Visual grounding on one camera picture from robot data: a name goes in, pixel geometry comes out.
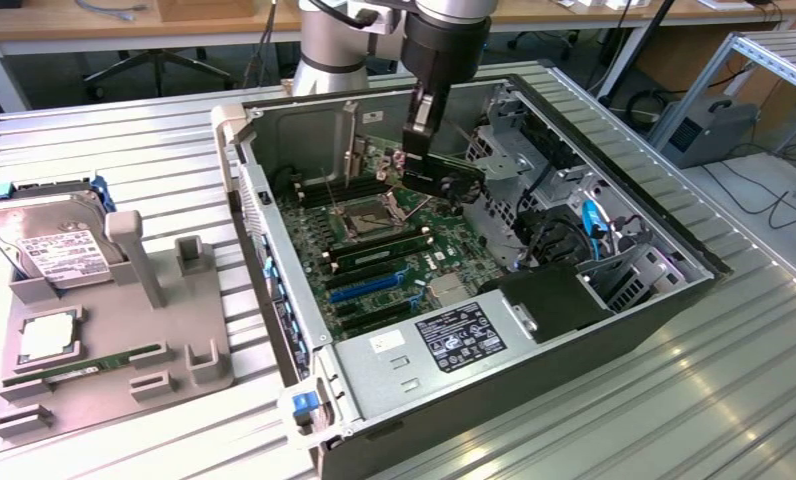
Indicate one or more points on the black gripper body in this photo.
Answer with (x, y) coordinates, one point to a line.
(445, 50)

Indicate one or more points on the black graphics card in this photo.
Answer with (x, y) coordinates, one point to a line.
(451, 182)

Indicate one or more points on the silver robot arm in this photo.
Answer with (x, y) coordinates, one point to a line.
(331, 50)

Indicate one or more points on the metal socket cover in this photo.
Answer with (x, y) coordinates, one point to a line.
(404, 205)

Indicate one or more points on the black office chair base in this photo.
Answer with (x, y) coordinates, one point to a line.
(541, 37)
(154, 60)

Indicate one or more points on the silver drive cage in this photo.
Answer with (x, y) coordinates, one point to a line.
(514, 170)

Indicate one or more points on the thin metal locking lever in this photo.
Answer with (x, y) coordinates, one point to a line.
(328, 187)

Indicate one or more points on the CPU socket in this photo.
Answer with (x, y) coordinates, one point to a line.
(367, 220)

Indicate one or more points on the green motherboard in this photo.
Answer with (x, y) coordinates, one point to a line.
(438, 240)

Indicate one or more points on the green RAM stick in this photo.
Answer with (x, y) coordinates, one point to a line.
(384, 251)
(84, 369)

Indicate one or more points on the black expansion slot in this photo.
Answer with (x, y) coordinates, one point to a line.
(371, 307)
(376, 321)
(358, 279)

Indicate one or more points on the silver chipset heatsink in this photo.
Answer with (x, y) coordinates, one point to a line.
(451, 291)

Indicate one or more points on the blue expansion slot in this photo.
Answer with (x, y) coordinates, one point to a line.
(364, 290)

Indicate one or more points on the brown cardboard box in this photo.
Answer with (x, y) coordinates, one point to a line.
(198, 10)

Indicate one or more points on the silver disk bay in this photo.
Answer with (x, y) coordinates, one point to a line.
(638, 285)

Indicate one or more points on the silver power supply unit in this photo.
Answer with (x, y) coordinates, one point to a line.
(384, 380)

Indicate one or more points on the black open PC case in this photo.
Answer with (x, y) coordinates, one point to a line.
(638, 350)

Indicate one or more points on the blue case latch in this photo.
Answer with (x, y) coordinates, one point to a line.
(304, 404)

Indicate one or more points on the silver hard disk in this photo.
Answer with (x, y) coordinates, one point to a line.
(44, 235)

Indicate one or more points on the grey parts rack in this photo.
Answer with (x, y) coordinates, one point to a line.
(104, 325)

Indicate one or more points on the silver CPU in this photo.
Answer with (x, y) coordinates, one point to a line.
(50, 337)

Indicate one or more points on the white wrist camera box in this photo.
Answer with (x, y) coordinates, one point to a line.
(387, 17)

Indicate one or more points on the wooden desk white frame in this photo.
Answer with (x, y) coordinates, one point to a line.
(671, 14)

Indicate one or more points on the aluminium frame rack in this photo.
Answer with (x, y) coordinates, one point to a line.
(785, 50)

